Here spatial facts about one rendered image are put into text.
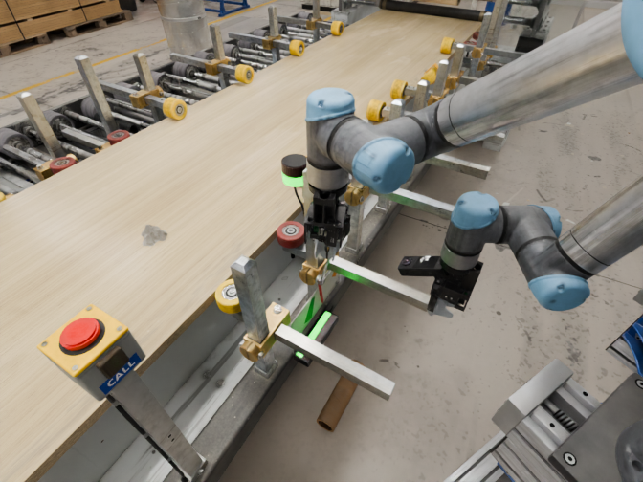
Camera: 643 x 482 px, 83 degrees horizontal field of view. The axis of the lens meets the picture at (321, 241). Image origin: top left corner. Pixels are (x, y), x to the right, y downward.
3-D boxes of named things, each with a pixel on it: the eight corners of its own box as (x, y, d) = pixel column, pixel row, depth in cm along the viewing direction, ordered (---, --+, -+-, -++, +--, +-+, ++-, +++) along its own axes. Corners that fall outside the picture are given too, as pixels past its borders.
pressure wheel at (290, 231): (311, 253, 110) (310, 225, 102) (297, 271, 105) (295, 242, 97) (289, 244, 113) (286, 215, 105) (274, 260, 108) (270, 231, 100)
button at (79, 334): (111, 333, 43) (105, 325, 42) (79, 361, 40) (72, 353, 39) (89, 318, 44) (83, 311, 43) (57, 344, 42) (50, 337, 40)
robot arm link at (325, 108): (326, 110, 50) (294, 91, 55) (324, 178, 58) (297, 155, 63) (370, 98, 53) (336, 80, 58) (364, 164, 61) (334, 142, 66)
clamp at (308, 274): (339, 256, 106) (339, 244, 102) (315, 288, 98) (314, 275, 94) (321, 250, 108) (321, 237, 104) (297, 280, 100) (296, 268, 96)
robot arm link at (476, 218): (511, 214, 64) (462, 214, 64) (492, 257, 71) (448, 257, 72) (497, 188, 70) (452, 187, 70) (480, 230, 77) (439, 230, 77)
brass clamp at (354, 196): (379, 186, 114) (381, 172, 111) (360, 208, 106) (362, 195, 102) (361, 180, 117) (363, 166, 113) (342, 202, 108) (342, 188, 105)
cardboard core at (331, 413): (366, 364, 161) (333, 427, 142) (365, 373, 166) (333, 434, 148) (350, 356, 164) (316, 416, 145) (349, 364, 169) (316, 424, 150)
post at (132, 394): (209, 462, 78) (134, 360, 47) (191, 485, 75) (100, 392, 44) (193, 450, 80) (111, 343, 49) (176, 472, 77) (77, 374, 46)
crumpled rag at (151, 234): (169, 241, 99) (166, 234, 97) (143, 249, 97) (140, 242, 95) (164, 222, 105) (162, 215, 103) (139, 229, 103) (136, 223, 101)
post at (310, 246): (323, 300, 111) (324, 164, 78) (318, 309, 109) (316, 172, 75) (314, 295, 112) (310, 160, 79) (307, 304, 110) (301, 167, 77)
